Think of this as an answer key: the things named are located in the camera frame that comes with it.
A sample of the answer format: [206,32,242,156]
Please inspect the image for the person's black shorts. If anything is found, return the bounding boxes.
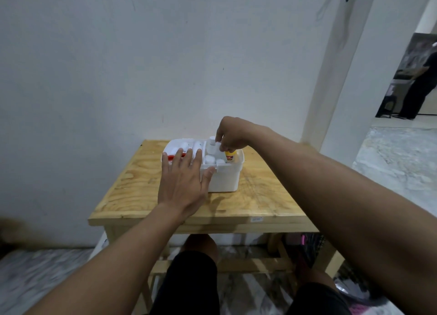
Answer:
[148,250,352,315]

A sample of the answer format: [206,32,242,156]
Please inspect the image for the white bottle red label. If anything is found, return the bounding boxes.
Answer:
[206,136,222,156]

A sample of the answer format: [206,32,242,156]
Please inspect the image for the white first aid box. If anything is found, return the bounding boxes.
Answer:
[161,138,245,193]

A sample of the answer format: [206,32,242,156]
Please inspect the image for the person's right hand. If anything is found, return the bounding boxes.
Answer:
[215,116,270,152]

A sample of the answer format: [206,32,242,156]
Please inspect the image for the wooden table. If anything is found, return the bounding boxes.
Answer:
[88,140,346,315]

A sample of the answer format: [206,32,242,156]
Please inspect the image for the person's left forearm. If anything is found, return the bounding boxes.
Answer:
[24,203,187,315]

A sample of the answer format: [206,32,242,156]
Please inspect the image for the person's left hand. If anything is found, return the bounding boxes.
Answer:
[158,148,216,220]

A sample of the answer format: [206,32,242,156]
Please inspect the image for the person's right forearm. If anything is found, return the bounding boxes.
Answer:
[254,125,437,315]

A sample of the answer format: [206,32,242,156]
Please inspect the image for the person's left leg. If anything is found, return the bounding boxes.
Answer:
[181,234,220,263]

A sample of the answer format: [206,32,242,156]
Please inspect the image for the dark framed panel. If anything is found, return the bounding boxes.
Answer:
[392,32,437,81]

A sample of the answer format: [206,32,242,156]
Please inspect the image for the black stool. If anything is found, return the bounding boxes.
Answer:
[375,95,398,119]

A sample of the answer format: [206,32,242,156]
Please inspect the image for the pink and black basket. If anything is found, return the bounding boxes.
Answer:
[297,233,386,315]

